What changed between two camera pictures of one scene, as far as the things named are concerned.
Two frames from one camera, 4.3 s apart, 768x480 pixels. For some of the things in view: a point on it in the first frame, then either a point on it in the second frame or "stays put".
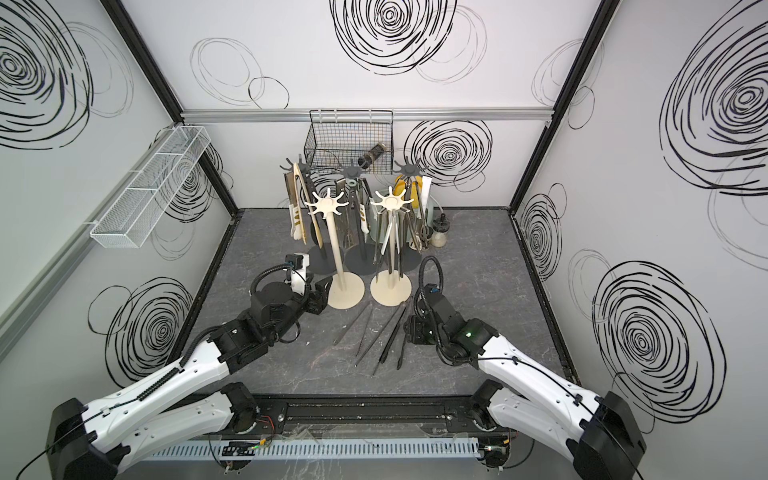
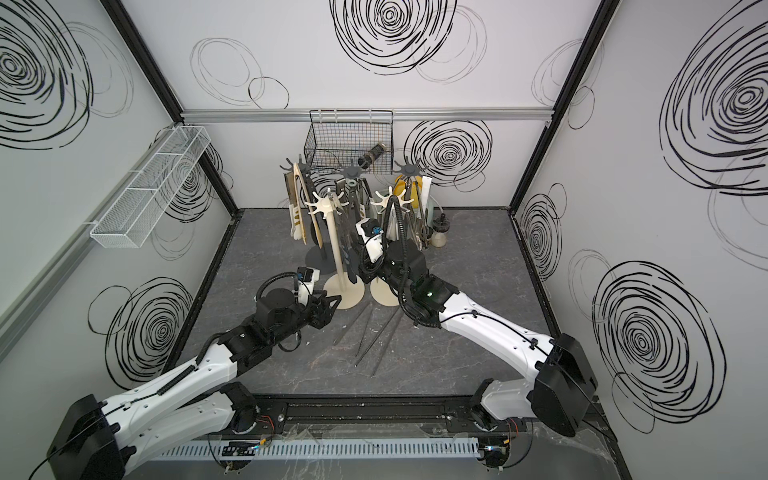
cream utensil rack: x=346 y=290 stays put
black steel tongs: x=309 y=196 stays put
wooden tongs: x=298 y=172 stays put
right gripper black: x=413 y=329 -> x=367 y=266
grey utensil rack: x=322 y=257 stays put
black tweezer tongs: x=390 y=339 -> x=347 y=244
